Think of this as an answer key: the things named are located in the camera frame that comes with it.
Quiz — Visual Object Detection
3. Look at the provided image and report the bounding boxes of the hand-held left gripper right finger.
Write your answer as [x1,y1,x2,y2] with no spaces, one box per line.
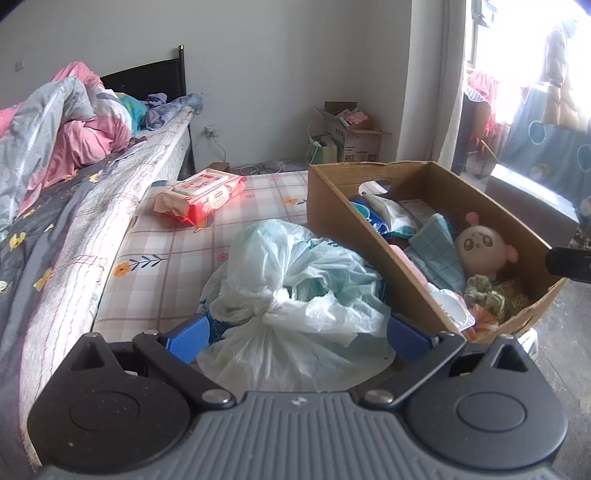
[362,313,532,409]

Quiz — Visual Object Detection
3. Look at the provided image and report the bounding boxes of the blue purple crumpled cloth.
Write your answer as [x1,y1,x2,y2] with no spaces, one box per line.
[143,92,204,131]

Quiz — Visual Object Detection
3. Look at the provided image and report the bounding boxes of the white blue tissue packet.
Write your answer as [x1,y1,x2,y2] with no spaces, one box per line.
[365,190,422,237]

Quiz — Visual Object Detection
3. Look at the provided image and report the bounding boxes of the blue dotted hanging cloth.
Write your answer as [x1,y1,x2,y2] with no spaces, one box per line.
[501,88,591,209]

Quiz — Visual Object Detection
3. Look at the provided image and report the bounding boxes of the white teal plastic bag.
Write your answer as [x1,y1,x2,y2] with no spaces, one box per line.
[198,219,399,394]

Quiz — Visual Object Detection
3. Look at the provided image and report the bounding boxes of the pink hanging clothes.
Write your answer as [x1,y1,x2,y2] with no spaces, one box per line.
[466,69,502,140]

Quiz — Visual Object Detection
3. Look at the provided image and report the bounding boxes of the red wet wipes pack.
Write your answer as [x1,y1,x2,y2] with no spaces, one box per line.
[153,169,247,227]

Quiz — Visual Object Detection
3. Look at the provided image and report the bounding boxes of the teal checked cloth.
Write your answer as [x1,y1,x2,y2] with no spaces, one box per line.
[409,215,468,292]

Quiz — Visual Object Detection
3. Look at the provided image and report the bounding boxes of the pink plush toy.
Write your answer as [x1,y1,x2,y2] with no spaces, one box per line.
[455,212,519,280]

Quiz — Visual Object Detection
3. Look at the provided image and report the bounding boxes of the blue round packet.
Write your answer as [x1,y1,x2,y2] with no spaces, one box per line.
[348,198,389,237]

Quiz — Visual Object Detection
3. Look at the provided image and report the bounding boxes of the grey cabinet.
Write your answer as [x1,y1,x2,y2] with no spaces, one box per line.
[487,164,581,251]

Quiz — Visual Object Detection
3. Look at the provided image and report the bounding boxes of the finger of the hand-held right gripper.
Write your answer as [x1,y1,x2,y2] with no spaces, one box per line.
[545,247,591,280]

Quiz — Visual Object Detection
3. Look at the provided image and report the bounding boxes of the white quilted mattress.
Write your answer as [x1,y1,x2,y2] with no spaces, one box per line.
[0,106,195,464]

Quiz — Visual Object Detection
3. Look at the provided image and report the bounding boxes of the white floor cables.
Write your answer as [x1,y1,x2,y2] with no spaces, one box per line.
[230,156,311,175]

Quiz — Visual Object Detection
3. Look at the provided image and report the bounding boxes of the pink grey floral quilt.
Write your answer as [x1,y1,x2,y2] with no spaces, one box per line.
[0,62,147,219]

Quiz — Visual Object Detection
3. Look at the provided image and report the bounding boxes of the long cardboard box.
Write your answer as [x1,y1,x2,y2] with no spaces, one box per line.
[307,161,568,345]

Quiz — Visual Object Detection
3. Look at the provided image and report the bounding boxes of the gold drink carton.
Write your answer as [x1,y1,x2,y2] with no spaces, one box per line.
[501,279,533,322]

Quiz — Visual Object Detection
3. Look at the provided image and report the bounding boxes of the blue printed plastic bag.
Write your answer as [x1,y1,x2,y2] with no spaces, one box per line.
[198,295,232,348]

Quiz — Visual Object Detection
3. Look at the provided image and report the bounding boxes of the blue white carton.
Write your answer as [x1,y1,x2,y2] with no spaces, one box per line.
[397,198,435,223]

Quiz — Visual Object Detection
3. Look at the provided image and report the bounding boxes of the open cardboard box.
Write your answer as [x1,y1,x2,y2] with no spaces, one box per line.
[315,102,392,164]

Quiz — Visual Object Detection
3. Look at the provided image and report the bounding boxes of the dark grey floral bedsheet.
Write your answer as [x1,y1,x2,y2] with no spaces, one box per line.
[0,148,155,384]

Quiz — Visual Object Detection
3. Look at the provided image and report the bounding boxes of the sheer white curtain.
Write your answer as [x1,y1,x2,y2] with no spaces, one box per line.
[436,60,470,175]

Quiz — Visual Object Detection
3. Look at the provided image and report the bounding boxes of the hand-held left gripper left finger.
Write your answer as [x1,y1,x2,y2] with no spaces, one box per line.
[69,314,235,411]

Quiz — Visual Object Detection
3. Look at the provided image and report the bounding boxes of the pink knitted cloth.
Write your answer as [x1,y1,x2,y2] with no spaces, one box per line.
[389,244,419,267]

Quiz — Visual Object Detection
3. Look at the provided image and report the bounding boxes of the beige hanging coat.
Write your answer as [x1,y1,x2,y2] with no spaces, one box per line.
[540,18,591,131]

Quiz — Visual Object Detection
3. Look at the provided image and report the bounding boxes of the white green paper bag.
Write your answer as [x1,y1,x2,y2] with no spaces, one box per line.
[308,134,341,166]

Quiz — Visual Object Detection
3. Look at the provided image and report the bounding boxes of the black headboard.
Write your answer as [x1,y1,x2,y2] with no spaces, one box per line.
[100,45,188,112]

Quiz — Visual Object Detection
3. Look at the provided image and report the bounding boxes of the teal pillow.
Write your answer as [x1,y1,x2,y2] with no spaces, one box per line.
[121,97,147,136]

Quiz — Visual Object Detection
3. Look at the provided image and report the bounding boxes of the green tie-dye scrunchie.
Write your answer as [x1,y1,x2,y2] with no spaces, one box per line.
[463,274,509,324]

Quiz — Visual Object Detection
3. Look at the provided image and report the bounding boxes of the orange striped sock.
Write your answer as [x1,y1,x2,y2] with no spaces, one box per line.
[462,309,502,342]

